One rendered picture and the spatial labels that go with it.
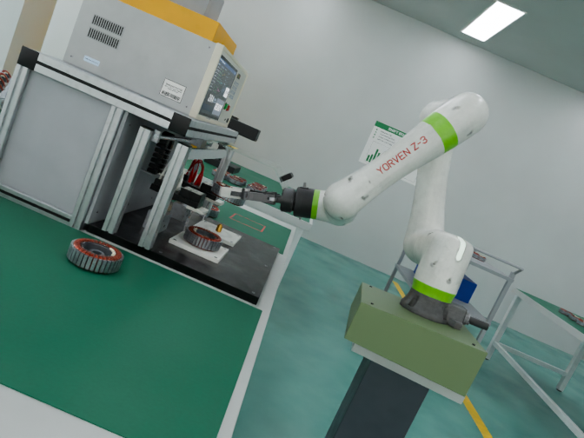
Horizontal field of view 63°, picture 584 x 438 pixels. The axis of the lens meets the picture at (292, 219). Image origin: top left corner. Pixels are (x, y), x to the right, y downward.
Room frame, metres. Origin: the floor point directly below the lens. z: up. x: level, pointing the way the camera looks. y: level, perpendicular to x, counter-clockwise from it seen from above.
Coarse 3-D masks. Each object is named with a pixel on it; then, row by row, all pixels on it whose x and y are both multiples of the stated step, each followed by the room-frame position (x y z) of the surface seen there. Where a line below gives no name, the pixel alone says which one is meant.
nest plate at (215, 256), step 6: (180, 234) 1.37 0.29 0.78; (174, 240) 1.29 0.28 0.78; (180, 240) 1.31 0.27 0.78; (180, 246) 1.28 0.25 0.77; (186, 246) 1.28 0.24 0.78; (192, 246) 1.30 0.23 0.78; (192, 252) 1.28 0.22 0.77; (198, 252) 1.28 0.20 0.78; (204, 252) 1.30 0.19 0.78; (210, 252) 1.32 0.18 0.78; (216, 252) 1.35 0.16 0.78; (222, 252) 1.37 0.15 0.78; (210, 258) 1.28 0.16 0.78; (216, 258) 1.29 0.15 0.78
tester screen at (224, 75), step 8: (224, 64) 1.36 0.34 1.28; (216, 72) 1.31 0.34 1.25; (224, 72) 1.39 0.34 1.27; (232, 72) 1.48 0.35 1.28; (216, 80) 1.34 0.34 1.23; (224, 80) 1.42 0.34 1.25; (232, 80) 1.52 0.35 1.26; (216, 88) 1.37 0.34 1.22; (208, 96) 1.32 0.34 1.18; (216, 96) 1.41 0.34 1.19; (208, 104) 1.35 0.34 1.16; (208, 112) 1.38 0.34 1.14
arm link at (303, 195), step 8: (304, 184) 1.46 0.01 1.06; (296, 192) 1.43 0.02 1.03; (304, 192) 1.43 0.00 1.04; (312, 192) 1.43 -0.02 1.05; (296, 200) 1.42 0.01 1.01; (304, 200) 1.42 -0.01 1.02; (312, 200) 1.42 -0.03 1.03; (296, 208) 1.42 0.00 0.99; (304, 208) 1.42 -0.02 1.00; (304, 216) 1.44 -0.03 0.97
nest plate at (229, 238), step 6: (198, 222) 1.60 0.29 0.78; (204, 222) 1.64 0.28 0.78; (210, 222) 1.67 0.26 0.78; (204, 228) 1.56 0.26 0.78; (210, 228) 1.60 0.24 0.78; (222, 234) 1.59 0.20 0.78; (228, 234) 1.62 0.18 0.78; (234, 234) 1.66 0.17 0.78; (222, 240) 1.53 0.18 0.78; (228, 240) 1.54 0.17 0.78; (234, 240) 1.57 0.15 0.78
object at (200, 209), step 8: (152, 184) 1.32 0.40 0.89; (176, 192) 1.33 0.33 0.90; (184, 192) 1.33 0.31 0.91; (192, 192) 1.33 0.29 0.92; (200, 192) 1.37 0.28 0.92; (176, 200) 1.32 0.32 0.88; (184, 200) 1.32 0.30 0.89; (192, 200) 1.33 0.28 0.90; (200, 200) 1.33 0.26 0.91; (192, 208) 1.33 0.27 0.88; (200, 208) 1.36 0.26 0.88
